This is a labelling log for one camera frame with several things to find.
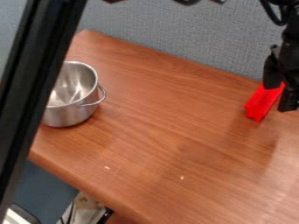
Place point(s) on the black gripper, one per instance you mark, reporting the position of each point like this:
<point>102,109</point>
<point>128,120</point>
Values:
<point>284,69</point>

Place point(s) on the red plastic block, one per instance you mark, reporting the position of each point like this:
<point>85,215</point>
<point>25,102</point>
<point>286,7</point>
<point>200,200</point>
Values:
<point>262,101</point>

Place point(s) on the black white floor object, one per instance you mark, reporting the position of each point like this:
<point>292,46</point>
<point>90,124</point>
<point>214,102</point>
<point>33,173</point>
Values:
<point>18,215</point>

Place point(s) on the table leg frame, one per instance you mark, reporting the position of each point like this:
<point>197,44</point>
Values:
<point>86,211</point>

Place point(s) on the stainless steel pot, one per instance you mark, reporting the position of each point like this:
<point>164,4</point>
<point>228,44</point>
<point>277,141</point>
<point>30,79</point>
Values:
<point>76,96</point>

